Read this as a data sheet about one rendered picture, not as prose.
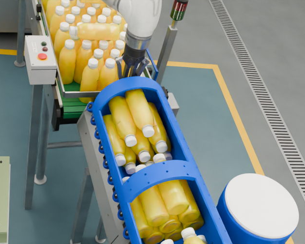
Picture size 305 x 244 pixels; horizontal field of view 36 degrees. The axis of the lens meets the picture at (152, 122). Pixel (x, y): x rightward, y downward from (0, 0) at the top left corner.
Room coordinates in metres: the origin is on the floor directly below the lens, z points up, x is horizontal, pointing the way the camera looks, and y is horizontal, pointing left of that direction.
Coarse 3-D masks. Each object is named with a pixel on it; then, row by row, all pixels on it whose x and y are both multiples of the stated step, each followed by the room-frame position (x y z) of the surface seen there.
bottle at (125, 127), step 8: (120, 96) 1.32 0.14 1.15; (112, 104) 1.28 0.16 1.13; (120, 104) 1.28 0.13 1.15; (112, 112) 1.25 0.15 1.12; (120, 112) 1.24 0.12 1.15; (128, 112) 1.25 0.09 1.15; (120, 120) 1.21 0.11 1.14; (128, 120) 1.21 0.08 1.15; (120, 128) 1.18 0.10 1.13; (128, 128) 1.18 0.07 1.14; (136, 128) 1.20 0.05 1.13; (120, 136) 1.17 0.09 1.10; (128, 136) 1.15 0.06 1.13
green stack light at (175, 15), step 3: (171, 9) 1.97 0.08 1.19; (174, 9) 1.95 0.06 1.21; (171, 12) 1.96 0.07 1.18; (174, 12) 1.94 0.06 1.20; (177, 12) 1.94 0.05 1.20; (180, 12) 1.94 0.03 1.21; (183, 12) 1.95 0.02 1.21; (171, 15) 1.95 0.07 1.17; (174, 15) 1.94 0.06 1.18; (177, 15) 1.94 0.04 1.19; (180, 15) 1.94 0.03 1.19; (183, 15) 1.96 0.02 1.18; (174, 18) 1.94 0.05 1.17; (177, 18) 1.94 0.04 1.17; (180, 18) 1.95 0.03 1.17
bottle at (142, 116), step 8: (128, 96) 1.30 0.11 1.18; (136, 96) 1.29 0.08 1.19; (144, 96) 1.32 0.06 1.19; (128, 104) 1.28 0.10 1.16; (136, 104) 1.26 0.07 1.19; (144, 104) 1.27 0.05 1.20; (136, 112) 1.23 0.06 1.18; (144, 112) 1.22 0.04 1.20; (136, 120) 1.20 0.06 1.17; (144, 120) 1.20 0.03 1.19; (152, 120) 1.22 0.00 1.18
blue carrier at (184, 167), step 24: (96, 120) 1.22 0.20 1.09; (168, 120) 1.34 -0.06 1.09; (120, 168) 1.13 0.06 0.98; (144, 168) 0.96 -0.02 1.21; (168, 168) 0.97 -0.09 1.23; (192, 168) 1.02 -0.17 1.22; (120, 192) 0.93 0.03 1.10; (192, 192) 1.07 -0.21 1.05; (216, 216) 0.88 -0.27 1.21; (216, 240) 0.89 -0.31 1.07
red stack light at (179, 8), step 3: (174, 0) 1.96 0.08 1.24; (174, 3) 1.95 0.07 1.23; (177, 3) 1.94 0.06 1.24; (180, 3) 1.94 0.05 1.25; (186, 3) 1.96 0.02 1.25; (174, 6) 1.95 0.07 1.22; (177, 6) 1.94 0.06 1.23; (180, 6) 1.94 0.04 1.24; (183, 6) 1.95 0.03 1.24; (186, 6) 1.96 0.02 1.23; (177, 9) 1.94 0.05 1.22; (180, 9) 1.94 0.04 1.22; (183, 9) 1.95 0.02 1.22
